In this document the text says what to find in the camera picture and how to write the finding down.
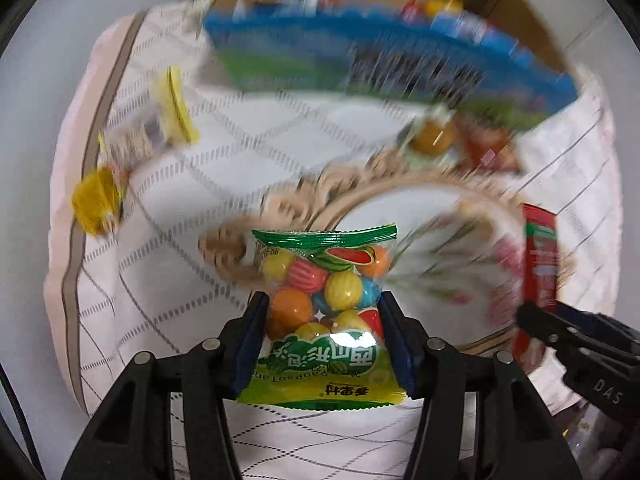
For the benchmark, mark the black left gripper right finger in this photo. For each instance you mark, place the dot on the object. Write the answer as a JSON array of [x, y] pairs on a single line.
[[481, 416]]

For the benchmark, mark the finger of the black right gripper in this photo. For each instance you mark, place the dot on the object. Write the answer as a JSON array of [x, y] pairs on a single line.
[[596, 325], [548, 326]]

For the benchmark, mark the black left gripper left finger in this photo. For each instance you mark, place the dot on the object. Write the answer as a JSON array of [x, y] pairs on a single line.
[[128, 437]]

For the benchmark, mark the red spicy strip packet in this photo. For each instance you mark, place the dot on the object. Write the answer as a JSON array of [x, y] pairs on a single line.
[[540, 282]]

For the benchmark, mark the green gumball candy packet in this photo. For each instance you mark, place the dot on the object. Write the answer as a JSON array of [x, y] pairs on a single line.
[[324, 346]]

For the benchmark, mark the brown pastry snack packet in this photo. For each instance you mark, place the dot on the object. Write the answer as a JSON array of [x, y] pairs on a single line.
[[485, 147]]

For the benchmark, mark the white barcode snack packet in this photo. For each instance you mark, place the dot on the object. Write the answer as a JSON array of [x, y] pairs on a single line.
[[135, 141]]

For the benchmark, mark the yellow jelly cup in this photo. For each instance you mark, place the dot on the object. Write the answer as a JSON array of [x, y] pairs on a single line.
[[431, 134]]

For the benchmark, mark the yellow wrapped candy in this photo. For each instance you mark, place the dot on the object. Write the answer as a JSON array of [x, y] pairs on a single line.
[[97, 202]]

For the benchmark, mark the blue milk carton box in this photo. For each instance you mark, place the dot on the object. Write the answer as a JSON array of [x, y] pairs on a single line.
[[454, 59]]

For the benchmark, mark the white quilted floral mat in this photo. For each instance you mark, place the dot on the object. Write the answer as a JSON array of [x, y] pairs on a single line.
[[147, 286]]

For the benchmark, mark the yellow snack packet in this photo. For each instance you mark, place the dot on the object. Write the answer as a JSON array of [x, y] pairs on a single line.
[[175, 119]]

